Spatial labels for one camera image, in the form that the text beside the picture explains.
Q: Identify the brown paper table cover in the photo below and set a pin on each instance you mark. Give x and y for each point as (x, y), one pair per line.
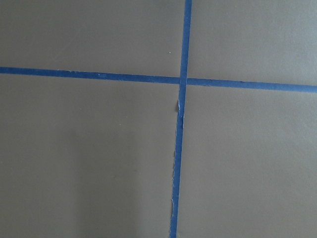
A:
(158, 118)

